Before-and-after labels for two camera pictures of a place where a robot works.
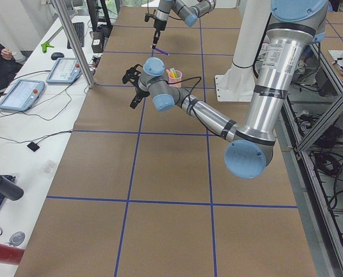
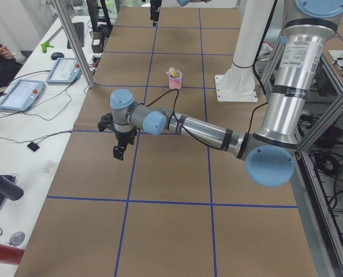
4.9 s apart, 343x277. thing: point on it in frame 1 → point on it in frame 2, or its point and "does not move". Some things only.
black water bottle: x=4 y=186 does not move
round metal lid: x=17 y=238 does not move
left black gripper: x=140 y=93 → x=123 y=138
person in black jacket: x=2 y=67 does not move
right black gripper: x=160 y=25 → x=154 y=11
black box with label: x=97 y=42 does not move
